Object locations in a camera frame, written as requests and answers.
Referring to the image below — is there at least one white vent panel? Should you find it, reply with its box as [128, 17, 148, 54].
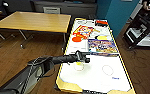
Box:
[43, 7, 61, 15]

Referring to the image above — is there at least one grey sofa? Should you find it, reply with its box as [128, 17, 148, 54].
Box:
[30, 0, 99, 18]

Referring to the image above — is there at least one black wheeled cart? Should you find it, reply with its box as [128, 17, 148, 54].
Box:
[123, 13, 150, 49]

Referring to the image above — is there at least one red black game box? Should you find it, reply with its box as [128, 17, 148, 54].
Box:
[94, 19, 109, 27]

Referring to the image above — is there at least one dark bench sofa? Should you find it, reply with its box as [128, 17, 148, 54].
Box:
[0, 0, 31, 13]

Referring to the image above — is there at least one white air hockey table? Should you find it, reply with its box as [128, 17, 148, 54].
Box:
[54, 17, 137, 94]

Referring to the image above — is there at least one yellow card pile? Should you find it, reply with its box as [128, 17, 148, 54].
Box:
[96, 34, 110, 41]

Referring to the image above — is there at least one large wooden table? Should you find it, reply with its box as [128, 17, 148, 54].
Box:
[0, 11, 73, 51]

